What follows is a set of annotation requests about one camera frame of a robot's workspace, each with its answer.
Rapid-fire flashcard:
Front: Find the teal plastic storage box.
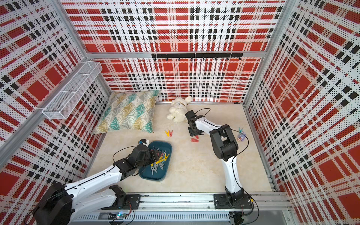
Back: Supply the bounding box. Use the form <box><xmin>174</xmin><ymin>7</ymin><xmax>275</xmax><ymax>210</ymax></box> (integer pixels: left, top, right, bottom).
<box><xmin>139</xmin><ymin>141</ymin><xmax>173</xmax><ymax>182</ymax></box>

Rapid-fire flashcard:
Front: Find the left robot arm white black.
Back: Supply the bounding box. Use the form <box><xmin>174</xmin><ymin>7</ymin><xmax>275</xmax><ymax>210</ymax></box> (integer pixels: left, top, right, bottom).
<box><xmin>32</xmin><ymin>140</ymin><xmax>162</xmax><ymax>225</ymax></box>

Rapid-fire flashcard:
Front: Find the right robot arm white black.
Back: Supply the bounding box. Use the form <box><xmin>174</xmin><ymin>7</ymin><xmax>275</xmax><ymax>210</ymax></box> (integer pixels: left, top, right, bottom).
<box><xmin>186</xmin><ymin>111</ymin><xmax>245</xmax><ymax>204</ymax></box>

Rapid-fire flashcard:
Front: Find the white plush toy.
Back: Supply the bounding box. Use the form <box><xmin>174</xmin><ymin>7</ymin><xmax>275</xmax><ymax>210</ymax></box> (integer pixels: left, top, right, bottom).
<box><xmin>166</xmin><ymin>96</ymin><xmax>193</xmax><ymax>123</ymax></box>

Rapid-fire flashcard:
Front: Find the purple clothespin far right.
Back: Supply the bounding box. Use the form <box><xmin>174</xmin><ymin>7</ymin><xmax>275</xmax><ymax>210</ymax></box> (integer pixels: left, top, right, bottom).
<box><xmin>237</xmin><ymin>133</ymin><xmax>246</xmax><ymax>142</ymax></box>

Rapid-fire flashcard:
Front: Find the patterned cushion teal yellow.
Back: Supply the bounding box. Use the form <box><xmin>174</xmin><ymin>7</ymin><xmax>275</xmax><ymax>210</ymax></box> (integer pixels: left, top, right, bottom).
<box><xmin>93</xmin><ymin>90</ymin><xmax>160</xmax><ymax>134</ymax></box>

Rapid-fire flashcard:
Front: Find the green circuit board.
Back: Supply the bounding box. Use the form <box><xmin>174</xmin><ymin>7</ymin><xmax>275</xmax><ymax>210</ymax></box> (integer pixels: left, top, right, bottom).
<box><xmin>108</xmin><ymin>213</ymin><xmax>127</xmax><ymax>220</ymax></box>

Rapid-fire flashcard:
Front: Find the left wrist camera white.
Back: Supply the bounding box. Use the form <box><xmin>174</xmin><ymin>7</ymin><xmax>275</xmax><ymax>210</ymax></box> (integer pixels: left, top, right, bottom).
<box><xmin>138</xmin><ymin>139</ymin><xmax>150</xmax><ymax>146</ymax></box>

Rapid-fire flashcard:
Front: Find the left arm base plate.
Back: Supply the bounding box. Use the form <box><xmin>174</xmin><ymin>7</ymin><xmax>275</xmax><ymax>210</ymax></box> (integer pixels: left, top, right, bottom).
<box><xmin>112</xmin><ymin>194</ymin><xmax>141</xmax><ymax>210</ymax></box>

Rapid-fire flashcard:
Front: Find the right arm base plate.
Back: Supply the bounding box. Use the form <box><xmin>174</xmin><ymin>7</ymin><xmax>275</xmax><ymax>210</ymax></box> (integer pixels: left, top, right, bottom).
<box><xmin>213</xmin><ymin>194</ymin><xmax>253</xmax><ymax>210</ymax></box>

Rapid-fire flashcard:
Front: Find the black hook rail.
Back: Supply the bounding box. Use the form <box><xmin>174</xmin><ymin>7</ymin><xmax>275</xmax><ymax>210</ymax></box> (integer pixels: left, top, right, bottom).
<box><xmin>151</xmin><ymin>52</ymin><xmax>244</xmax><ymax>60</ymax></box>

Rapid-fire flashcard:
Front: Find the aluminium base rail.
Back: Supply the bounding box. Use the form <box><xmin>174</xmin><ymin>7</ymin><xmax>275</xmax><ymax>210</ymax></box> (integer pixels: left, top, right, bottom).
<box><xmin>123</xmin><ymin>192</ymin><xmax>290</xmax><ymax>212</ymax></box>

